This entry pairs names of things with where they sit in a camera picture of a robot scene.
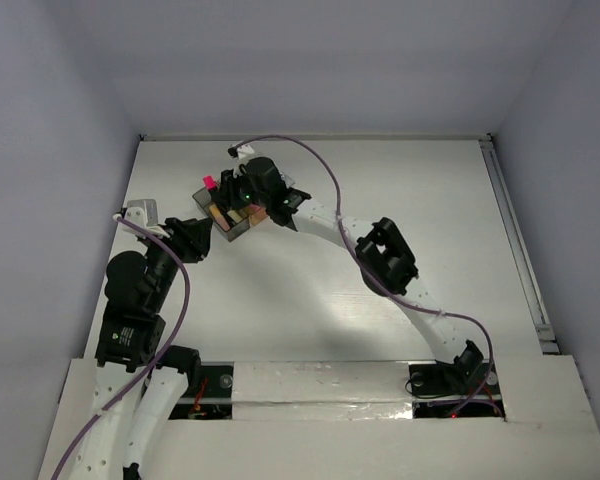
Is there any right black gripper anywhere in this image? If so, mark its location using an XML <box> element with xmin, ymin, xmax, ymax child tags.
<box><xmin>212</xmin><ymin>162</ymin><xmax>271</xmax><ymax>210</ymax></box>

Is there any pink cap black highlighter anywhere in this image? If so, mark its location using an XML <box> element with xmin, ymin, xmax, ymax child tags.
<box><xmin>203</xmin><ymin>175</ymin><xmax>218</xmax><ymax>192</ymax></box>

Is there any orange pastel highlighter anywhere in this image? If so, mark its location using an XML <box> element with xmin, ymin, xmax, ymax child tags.
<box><xmin>209</xmin><ymin>204</ymin><xmax>231</xmax><ymax>232</ymax></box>

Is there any yellow pastel highlighter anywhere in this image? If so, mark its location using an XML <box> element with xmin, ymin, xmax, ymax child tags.
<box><xmin>227</xmin><ymin>210</ymin><xmax>243</xmax><ymax>223</ymax></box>

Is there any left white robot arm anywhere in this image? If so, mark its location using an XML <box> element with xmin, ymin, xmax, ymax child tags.
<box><xmin>52</xmin><ymin>208</ymin><xmax>212</xmax><ymax>479</ymax></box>

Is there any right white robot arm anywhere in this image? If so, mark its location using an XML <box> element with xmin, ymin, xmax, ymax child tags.
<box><xmin>213</xmin><ymin>148</ymin><xmax>484</xmax><ymax>392</ymax></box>

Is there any amber translucent bin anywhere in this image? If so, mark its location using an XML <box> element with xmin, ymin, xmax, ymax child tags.
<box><xmin>245</xmin><ymin>205</ymin><xmax>269</xmax><ymax>228</ymax></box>

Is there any grey translucent bin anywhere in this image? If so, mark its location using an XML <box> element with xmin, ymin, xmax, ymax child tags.
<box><xmin>192</xmin><ymin>188</ymin><xmax>250</xmax><ymax>242</ymax></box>

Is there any clear plastic bin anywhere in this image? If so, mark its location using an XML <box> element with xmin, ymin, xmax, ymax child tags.
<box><xmin>279</xmin><ymin>172</ymin><xmax>295</xmax><ymax>192</ymax></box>

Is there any silver tape strip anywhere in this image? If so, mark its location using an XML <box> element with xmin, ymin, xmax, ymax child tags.
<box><xmin>231</xmin><ymin>361</ymin><xmax>413</xmax><ymax>421</ymax></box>

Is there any white foam front board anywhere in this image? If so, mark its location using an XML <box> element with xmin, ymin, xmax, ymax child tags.
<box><xmin>40</xmin><ymin>356</ymin><xmax>600</xmax><ymax>479</ymax></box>

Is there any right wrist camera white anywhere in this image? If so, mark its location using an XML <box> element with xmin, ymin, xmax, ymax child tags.
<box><xmin>227</xmin><ymin>143</ymin><xmax>255</xmax><ymax>161</ymax></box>

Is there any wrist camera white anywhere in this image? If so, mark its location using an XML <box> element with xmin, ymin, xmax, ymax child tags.
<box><xmin>227</xmin><ymin>143</ymin><xmax>255</xmax><ymax>161</ymax></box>
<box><xmin>113</xmin><ymin>199</ymin><xmax>171</xmax><ymax>240</ymax></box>

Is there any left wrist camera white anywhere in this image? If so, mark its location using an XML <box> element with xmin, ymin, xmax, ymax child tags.
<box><xmin>113</xmin><ymin>199</ymin><xmax>171</xmax><ymax>240</ymax></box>

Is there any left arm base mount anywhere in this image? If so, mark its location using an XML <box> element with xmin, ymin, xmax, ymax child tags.
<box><xmin>169</xmin><ymin>363</ymin><xmax>234</xmax><ymax>420</ymax></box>

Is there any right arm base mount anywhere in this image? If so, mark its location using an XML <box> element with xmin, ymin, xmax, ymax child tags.
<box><xmin>405</xmin><ymin>341</ymin><xmax>505</xmax><ymax>419</ymax></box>

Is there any aluminium rail right edge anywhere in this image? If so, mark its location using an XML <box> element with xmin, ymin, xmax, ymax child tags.
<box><xmin>478</xmin><ymin>138</ymin><xmax>562</xmax><ymax>355</ymax></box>

